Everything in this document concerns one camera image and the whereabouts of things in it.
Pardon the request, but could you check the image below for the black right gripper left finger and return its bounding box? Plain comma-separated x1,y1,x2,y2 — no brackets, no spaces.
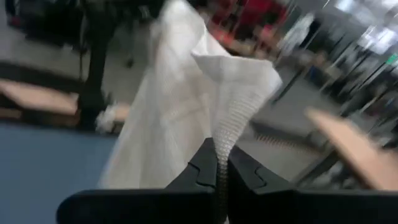
57,138,218,224

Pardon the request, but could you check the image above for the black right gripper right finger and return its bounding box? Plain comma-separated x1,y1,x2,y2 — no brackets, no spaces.
226,146,398,224

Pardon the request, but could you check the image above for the cream plaid waffle towel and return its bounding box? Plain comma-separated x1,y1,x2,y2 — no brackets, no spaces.
99,0,284,224

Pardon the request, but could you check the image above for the wooden table top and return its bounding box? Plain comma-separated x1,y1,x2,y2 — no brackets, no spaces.
0,79,78,116

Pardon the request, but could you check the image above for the red equipment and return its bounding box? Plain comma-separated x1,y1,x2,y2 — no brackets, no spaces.
208,0,287,44

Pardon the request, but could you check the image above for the white cable bundle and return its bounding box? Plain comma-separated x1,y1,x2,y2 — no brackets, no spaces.
95,104,130,134

